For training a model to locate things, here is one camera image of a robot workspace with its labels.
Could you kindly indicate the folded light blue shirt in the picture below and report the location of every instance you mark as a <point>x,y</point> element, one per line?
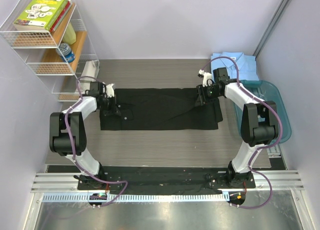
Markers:
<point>246,64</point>

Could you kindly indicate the green cover book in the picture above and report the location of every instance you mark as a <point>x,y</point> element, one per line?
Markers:
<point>39,15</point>

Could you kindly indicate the yellow green bottle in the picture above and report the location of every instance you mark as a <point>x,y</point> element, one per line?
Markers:
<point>69,35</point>

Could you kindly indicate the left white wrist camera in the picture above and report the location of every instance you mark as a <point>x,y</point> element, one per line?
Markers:
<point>110,90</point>

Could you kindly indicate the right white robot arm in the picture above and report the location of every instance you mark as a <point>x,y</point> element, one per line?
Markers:
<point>240,167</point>

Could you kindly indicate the red cover book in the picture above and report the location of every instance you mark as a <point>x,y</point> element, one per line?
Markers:
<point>61,16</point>

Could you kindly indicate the black long sleeve shirt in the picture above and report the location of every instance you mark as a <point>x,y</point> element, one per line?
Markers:
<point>161,110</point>

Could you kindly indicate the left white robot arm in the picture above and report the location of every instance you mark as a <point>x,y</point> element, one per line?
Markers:
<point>67,134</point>

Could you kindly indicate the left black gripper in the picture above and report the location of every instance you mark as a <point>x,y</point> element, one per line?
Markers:
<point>114,110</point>

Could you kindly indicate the white wire shelf rack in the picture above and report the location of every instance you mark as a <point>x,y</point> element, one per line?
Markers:
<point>37,49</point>

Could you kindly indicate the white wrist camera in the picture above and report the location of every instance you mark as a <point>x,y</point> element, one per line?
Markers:
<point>110,90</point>
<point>207,78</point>

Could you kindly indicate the grey aluminium wall post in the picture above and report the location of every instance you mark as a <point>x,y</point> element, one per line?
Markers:
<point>271,26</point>

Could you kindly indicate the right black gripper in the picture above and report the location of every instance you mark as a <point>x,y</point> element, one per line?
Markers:
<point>201,92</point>

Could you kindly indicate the blue lidded jar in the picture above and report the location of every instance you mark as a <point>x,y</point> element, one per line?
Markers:
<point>65,52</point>

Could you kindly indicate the aluminium frame rail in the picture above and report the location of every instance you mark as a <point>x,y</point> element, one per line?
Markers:
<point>65,182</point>

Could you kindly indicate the white slotted cable duct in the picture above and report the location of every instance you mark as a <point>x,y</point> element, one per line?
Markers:
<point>99,198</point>

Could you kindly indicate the teal plastic tray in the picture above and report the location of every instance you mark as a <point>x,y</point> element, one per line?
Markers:
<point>280,107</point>

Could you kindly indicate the white paper booklet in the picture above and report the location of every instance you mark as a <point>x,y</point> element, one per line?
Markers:
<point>90,71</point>

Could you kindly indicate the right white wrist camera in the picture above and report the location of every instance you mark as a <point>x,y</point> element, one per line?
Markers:
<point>207,78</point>

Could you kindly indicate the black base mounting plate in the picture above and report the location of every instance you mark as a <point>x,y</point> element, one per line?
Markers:
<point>166,181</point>

